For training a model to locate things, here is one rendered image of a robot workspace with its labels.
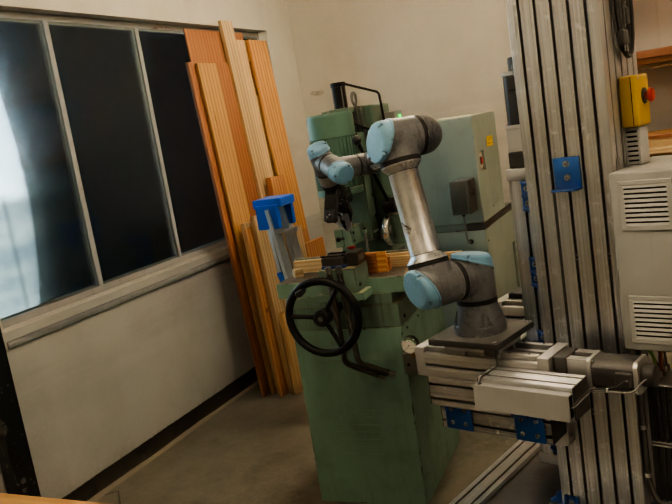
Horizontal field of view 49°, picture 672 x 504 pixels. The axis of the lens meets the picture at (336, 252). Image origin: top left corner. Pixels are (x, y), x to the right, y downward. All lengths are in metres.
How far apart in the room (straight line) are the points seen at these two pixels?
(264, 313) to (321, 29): 2.16
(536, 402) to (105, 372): 2.21
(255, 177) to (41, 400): 1.88
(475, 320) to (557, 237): 0.32
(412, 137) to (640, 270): 0.69
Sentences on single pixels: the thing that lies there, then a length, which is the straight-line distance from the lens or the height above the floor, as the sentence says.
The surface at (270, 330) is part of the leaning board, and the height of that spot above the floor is 0.39.
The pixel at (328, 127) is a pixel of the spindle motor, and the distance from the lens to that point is 2.75.
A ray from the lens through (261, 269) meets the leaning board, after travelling 4.17.
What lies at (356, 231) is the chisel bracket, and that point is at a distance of 2.86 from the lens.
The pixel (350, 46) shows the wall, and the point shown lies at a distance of 5.27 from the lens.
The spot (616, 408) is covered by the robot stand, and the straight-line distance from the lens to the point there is 2.24.
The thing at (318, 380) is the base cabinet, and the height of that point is 0.51.
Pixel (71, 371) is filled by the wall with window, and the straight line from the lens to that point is 3.47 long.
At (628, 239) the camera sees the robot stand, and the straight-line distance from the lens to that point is 2.03.
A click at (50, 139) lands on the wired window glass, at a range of 3.58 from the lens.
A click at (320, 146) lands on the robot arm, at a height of 1.40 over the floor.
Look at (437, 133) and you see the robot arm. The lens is 2.12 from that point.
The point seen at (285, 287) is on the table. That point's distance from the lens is 2.83.
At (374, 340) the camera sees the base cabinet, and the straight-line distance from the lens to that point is 2.76.
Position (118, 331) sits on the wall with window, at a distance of 3.67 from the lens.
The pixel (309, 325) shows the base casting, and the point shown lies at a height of 0.73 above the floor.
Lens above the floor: 1.45
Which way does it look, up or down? 9 degrees down
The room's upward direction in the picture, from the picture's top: 9 degrees counter-clockwise
